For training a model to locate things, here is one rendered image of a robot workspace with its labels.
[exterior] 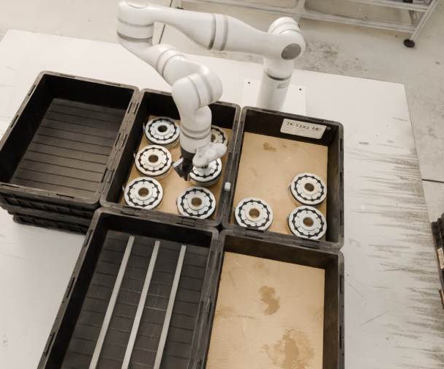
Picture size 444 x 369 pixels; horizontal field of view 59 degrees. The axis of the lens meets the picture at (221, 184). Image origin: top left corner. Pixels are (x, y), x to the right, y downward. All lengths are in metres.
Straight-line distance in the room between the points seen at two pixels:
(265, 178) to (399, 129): 0.64
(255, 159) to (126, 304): 0.54
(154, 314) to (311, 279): 0.40
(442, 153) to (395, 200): 1.28
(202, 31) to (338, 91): 0.73
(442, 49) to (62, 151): 2.78
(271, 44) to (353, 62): 1.83
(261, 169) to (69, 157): 0.55
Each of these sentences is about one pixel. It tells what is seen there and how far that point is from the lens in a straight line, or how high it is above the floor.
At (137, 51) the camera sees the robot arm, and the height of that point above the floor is 1.12.
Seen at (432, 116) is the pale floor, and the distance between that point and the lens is 2.84.
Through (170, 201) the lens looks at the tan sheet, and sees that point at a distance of 1.09.
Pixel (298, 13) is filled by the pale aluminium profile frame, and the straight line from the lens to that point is 2.99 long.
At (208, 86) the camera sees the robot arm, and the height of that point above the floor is 1.21.
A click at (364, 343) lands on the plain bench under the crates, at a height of 0.70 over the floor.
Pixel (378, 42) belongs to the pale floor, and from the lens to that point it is 3.18.
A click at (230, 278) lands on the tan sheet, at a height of 0.83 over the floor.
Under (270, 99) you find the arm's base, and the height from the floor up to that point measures 0.86.
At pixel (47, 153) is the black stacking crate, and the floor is 0.83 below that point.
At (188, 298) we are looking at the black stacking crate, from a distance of 0.99.
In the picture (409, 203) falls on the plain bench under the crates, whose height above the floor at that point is 0.70.
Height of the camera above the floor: 1.79
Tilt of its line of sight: 59 degrees down
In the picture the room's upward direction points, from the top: 9 degrees clockwise
